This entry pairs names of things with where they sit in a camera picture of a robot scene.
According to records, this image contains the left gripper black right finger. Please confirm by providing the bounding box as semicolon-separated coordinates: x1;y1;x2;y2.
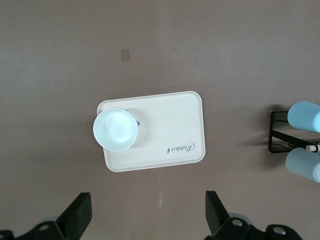
204;191;253;240

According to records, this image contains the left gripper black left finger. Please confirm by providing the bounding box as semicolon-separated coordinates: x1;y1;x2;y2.
32;192;92;240

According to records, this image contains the light blue cup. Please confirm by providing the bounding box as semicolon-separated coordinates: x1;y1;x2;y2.
286;100;320;133

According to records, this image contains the white flared cup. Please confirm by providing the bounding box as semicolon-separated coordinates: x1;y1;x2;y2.
92;107;140;152

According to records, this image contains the grey cup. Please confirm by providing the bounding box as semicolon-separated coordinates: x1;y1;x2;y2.
285;147;320;191

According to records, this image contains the cream tray with Rabbit print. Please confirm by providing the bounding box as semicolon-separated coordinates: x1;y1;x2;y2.
96;90;206;173

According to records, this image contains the black wire cup rack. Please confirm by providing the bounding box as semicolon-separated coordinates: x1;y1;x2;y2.
268;109;320;154

